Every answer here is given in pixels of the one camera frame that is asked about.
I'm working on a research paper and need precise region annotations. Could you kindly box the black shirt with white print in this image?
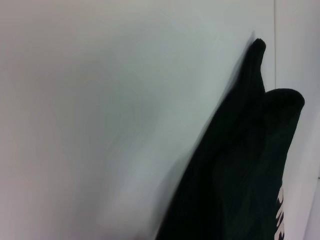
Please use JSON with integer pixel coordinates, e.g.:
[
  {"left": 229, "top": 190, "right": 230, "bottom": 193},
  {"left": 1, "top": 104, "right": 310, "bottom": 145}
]
[{"left": 154, "top": 37, "right": 306, "bottom": 240}]

